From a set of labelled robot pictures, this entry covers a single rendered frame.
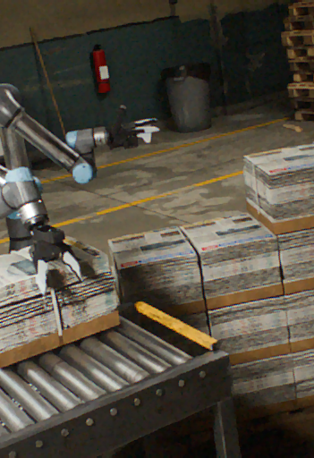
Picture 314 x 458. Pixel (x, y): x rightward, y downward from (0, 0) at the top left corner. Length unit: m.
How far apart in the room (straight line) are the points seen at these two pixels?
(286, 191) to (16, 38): 6.98
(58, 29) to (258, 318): 7.17
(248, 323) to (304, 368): 0.29
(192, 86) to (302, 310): 7.01
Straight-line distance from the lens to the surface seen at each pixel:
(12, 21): 9.66
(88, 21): 10.02
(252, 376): 3.15
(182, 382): 2.14
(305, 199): 2.99
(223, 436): 2.28
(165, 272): 2.92
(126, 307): 2.60
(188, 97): 9.95
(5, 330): 2.33
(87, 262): 2.37
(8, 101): 3.09
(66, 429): 2.03
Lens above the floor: 1.74
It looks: 16 degrees down
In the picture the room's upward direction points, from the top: 9 degrees counter-clockwise
